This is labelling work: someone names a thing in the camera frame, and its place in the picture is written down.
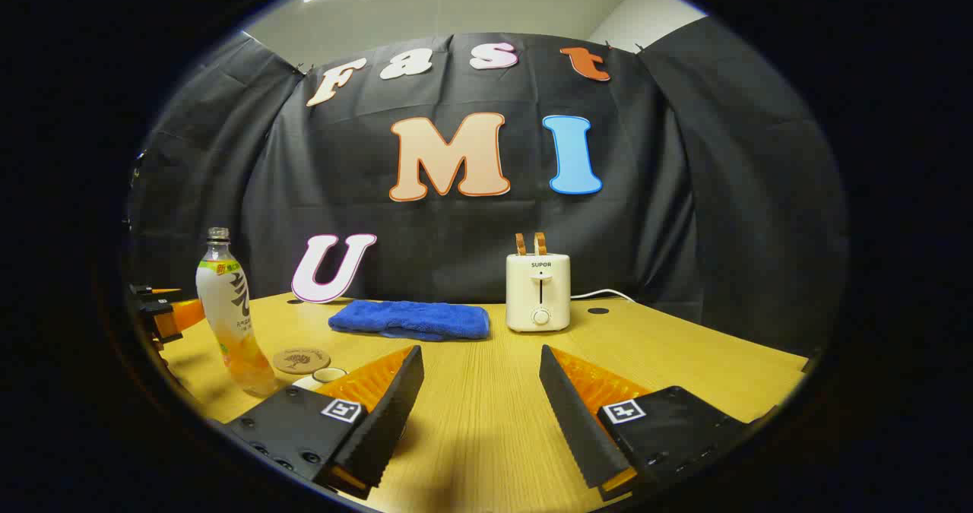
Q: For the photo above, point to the clear water bottle white label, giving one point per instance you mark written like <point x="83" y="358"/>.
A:
<point x="228" y="308"/>

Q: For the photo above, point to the bread slice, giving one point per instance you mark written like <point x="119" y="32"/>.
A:
<point x="521" y="245"/>
<point x="540" y="244"/>

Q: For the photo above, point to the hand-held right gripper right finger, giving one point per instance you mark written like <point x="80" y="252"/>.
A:
<point x="578" y="429"/>

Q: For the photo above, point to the beige teacup lid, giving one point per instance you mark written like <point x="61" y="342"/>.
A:
<point x="330" y="375"/>

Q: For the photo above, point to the round cork coaster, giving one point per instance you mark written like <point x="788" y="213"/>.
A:
<point x="301" y="361"/>

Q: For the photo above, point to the cream toaster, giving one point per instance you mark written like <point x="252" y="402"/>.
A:
<point x="538" y="292"/>

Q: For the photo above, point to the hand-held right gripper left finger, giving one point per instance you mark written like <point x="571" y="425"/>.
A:
<point x="388" y="422"/>

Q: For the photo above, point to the black backdrop cloth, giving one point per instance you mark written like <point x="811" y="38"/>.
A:
<point x="684" y="194"/>

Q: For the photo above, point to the blue folded towel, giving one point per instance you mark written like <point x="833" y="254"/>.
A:
<point x="410" y="320"/>

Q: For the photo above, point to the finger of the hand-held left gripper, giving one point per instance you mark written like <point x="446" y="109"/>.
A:
<point x="148" y="290"/>
<point x="186" y="315"/>

